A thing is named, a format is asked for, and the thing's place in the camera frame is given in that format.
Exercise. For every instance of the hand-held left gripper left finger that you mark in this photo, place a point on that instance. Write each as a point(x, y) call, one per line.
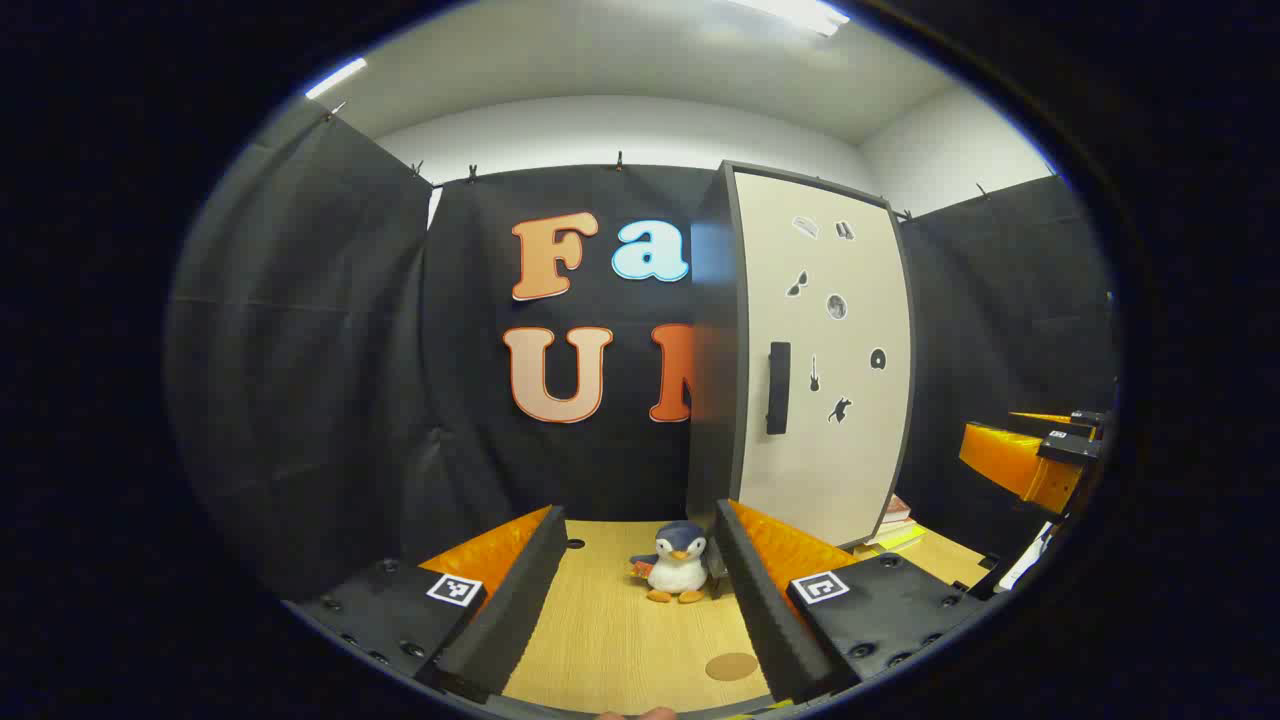
point(510, 620)

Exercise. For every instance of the stack of books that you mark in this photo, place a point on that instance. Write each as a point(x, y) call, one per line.
point(893, 520)

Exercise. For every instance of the round brown coaster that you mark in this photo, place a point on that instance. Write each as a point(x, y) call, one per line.
point(732, 667)

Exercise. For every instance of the penguin plush toy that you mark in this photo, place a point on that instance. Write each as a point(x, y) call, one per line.
point(678, 570)

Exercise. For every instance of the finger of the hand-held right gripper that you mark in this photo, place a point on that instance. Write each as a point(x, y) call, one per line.
point(1015, 465)
point(1060, 418)

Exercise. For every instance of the black backdrop cloth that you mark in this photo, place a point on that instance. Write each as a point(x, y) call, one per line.
point(330, 350)

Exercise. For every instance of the white cabinet door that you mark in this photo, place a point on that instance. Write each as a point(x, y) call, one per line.
point(850, 470)

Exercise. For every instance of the grey cabinet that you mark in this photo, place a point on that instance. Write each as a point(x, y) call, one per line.
point(712, 400)

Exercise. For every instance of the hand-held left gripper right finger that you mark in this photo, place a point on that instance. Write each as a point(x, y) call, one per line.
point(765, 620)

